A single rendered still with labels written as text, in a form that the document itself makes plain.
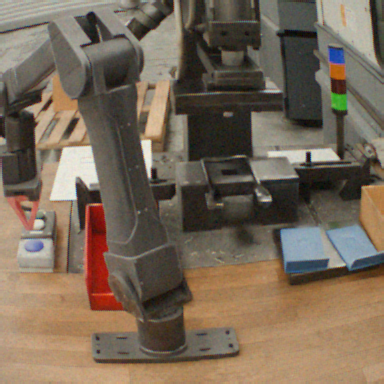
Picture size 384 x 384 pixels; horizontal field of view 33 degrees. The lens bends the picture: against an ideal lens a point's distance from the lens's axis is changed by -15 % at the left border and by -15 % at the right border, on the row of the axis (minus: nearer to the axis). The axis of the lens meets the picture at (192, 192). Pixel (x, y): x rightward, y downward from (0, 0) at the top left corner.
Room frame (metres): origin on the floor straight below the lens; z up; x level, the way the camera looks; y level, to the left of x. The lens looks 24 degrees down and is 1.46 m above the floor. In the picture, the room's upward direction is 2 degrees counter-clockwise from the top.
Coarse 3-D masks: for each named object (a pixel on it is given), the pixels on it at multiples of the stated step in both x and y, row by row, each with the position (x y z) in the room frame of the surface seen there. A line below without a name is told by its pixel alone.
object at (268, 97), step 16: (208, 48) 1.34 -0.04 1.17; (224, 48) 1.13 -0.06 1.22; (240, 48) 1.13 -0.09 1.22; (208, 64) 1.17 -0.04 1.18; (224, 64) 1.14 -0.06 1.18; (240, 64) 1.14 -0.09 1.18; (256, 64) 1.14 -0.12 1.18; (176, 80) 1.19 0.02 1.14; (192, 80) 1.19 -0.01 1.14; (208, 80) 1.13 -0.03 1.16; (224, 80) 1.09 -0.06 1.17; (240, 80) 1.09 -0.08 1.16; (256, 80) 1.10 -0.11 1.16; (272, 80) 1.19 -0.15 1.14; (176, 96) 1.10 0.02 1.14; (192, 96) 1.10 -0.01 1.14; (208, 96) 1.10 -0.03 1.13; (224, 96) 1.10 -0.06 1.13; (240, 96) 1.10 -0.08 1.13; (256, 96) 1.11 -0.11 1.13; (272, 96) 1.11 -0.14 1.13; (176, 112) 1.10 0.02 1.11; (192, 112) 1.10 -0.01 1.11; (208, 112) 1.10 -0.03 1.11; (224, 112) 1.10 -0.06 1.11; (256, 112) 1.19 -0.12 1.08
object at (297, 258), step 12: (300, 228) 1.04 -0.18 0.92; (312, 228) 1.04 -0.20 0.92; (288, 240) 1.00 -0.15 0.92; (312, 240) 1.00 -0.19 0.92; (288, 252) 0.96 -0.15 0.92; (300, 252) 0.96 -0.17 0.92; (312, 252) 0.95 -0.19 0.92; (288, 264) 0.89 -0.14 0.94; (300, 264) 0.90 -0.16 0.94; (312, 264) 0.90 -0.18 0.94; (324, 264) 0.90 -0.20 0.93
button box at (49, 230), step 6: (30, 210) 1.19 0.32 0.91; (42, 210) 1.14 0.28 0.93; (54, 210) 1.13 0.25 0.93; (48, 216) 1.11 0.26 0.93; (54, 216) 1.11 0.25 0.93; (48, 222) 1.08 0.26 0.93; (54, 222) 1.09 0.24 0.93; (24, 228) 1.06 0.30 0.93; (42, 228) 1.06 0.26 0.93; (48, 228) 1.06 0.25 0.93; (54, 228) 1.08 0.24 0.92; (24, 234) 1.03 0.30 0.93; (30, 234) 1.04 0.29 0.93; (36, 234) 1.04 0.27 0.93; (42, 234) 1.04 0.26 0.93; (48, 234) 1.04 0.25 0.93; (54, 234) 1.06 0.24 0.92; (54, 240) 1.05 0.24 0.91; (54, 246) 1.04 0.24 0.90
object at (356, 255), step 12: (348, 228) 1.03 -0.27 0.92; (360, 228) 1.02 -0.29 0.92; (336, 240) 0.99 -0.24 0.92; (360, 240) 0.98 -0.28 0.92; (348, 252) 0.94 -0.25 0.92; (360, 252) 0.94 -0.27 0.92; (372, 252) 0.93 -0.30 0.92; (348, 264) 0.90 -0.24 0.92; (360, 264) 0.89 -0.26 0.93; (372, 264) 0.89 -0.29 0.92
